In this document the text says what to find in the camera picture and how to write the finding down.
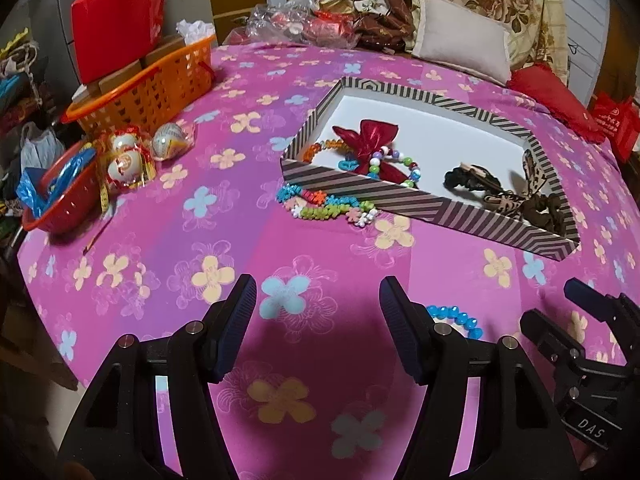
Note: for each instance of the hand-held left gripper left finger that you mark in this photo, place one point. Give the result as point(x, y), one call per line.
point(235, 325)

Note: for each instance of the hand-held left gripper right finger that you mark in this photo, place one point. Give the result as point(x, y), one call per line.
point(400, 330)

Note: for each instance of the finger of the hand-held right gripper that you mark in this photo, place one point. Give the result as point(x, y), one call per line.
point(550, 337)
point(587, 295)

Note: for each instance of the brown scrunchie with leopard bow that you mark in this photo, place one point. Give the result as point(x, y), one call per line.
point(545, 210)

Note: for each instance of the red satin bow hair clip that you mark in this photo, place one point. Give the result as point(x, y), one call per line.
point(372, 135)

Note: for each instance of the striped cardboard box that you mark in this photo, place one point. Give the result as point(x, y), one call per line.
point(450, 135)

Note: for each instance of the pink floral blanket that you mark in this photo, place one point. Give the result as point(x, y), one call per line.
point(225, 185)

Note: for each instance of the red shopping bag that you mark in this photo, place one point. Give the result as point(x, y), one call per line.
point(620, 125)

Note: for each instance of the painted face ornament ball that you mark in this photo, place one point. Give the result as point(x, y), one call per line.
point(125, 167)
point(124, 141)

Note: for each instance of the striped ornament ball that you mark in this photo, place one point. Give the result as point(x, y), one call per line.
point(170, 141)

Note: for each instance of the red ruffled cushion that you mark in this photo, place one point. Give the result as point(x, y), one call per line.
point(555, 100)

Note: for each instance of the small red plastic basket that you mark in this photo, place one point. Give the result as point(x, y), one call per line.
point(65, 210)

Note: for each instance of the blue foil wrappers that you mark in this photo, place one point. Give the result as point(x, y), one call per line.
point(40, 185)

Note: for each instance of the orange plastic basket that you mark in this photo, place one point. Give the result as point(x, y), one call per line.
point(150, 95)

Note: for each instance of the grey-white plastic bag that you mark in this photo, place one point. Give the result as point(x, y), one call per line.
point(40, 145)

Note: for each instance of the flat brown cardboard box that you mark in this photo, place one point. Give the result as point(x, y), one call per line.
point(110, 82)

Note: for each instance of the small brown cardboard box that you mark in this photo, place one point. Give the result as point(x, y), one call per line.
point(162, 50)

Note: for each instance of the white pillow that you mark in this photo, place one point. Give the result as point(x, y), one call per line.
point(460, 35)

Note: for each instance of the crumpled white plastic bag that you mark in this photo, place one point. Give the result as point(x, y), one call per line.
point(195, 30)

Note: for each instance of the brown floral cloth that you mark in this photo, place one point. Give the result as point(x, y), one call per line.
point(385, 25)

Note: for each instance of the clear plastic bag pile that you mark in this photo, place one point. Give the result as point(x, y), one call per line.
point(285, 20)

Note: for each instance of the red paper bag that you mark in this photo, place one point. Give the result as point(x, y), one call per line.
point(115, 25)

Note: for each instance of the grey refrigerator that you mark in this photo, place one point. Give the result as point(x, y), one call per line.
point(55, 10)

